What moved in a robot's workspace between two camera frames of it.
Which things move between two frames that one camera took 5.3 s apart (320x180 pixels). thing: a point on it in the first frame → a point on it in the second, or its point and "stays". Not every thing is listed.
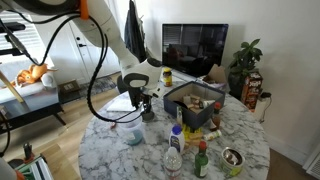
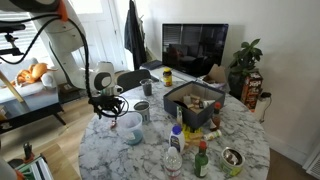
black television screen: [193, 49] stays
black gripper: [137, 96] → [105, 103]
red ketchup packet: [113, 126] stays
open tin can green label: [232, 161] stays
